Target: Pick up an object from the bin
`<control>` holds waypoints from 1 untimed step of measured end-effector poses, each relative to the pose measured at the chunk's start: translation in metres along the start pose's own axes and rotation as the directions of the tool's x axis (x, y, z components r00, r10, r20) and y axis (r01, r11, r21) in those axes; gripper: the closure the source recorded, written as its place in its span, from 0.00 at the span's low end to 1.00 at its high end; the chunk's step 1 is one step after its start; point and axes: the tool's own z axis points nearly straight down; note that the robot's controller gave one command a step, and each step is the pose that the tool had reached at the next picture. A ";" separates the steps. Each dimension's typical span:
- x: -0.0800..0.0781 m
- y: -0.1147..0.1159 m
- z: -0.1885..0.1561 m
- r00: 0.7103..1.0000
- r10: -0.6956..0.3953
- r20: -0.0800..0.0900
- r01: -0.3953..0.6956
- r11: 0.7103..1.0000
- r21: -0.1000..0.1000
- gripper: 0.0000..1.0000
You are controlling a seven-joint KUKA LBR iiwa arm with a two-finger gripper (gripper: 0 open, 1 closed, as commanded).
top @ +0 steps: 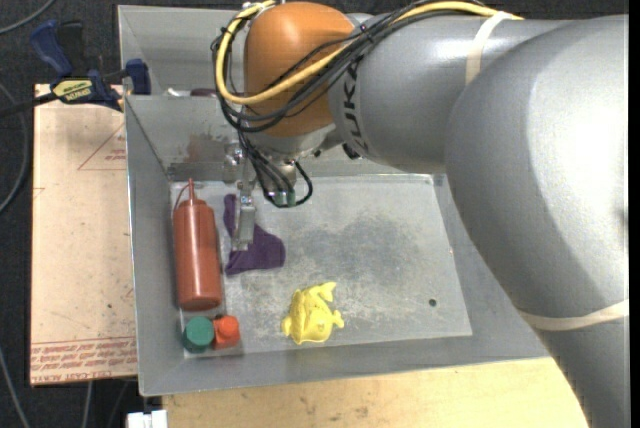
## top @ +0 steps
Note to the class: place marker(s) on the dark purple round object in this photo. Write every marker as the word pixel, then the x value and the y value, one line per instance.
pixel 203 92

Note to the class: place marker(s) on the red-brown squeeze bottle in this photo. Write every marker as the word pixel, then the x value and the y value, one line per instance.
pixel 197 256

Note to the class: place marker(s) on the grey metal bin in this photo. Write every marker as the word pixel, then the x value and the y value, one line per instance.
pixel 380 256

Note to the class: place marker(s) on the brown cardboard board, red print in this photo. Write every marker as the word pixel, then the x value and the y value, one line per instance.
pixel 80 241

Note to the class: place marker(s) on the black cylinder on white bracket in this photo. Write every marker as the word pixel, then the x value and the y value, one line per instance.
pixel 352 152

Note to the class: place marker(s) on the orange-red cylinder block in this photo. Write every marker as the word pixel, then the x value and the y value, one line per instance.
pixel 227 331

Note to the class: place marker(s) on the small white object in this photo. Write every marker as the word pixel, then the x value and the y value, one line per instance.
pixel 176 92

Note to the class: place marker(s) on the purple cloth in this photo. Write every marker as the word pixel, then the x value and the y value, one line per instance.
pixel 262 253

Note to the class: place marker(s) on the yellow toy fish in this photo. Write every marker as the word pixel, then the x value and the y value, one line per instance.
pixel 312 316

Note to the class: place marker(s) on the green cylinder block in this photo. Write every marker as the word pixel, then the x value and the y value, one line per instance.
pixel 198 334

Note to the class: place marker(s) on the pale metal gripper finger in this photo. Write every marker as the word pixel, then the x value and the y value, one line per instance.
pixel 246 226

